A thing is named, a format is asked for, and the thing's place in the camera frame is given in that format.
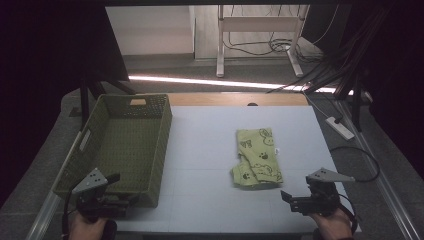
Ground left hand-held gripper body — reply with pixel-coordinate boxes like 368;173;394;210
71;167;130;222

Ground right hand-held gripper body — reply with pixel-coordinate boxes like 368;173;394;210
306;167;356;216

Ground green woven basket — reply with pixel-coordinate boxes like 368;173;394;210
52;93;173;209

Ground green printed cloth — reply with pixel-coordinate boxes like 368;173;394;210
229;127;284;190

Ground person's right hand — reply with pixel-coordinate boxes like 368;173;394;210
309;208;354;240

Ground person's left hand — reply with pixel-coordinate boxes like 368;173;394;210
68;211;108;240

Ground white power strip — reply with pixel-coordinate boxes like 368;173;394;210
325;116;356;141

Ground black stand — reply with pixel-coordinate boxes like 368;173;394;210
333;71;365;133
79;70;137;132

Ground white table mat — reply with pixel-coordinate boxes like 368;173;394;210
113;105;363;234

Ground wooden table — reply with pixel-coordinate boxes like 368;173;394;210
129;92;310;107

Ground white cabinet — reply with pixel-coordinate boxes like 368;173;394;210
105;5;196;57

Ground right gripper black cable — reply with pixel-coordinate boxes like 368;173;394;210
337;193;360;234

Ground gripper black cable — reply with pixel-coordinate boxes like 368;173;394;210
61;189;80;240
337;193;360;234

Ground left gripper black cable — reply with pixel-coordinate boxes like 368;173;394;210
61;189;80;240

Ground metal rail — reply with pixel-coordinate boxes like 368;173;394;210
25;130;84;240
334;99;422;240

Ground black looped floor cable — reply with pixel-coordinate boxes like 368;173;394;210
329;145;381;184

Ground power strip cable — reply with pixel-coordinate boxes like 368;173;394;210
301;90;344;124

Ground bundle of black cables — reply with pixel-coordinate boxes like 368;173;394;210
266;4;394;96

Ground tangle of black cables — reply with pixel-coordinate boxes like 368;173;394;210
222;31;325;64

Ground white desk frame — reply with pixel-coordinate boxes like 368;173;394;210
216;4;310;79

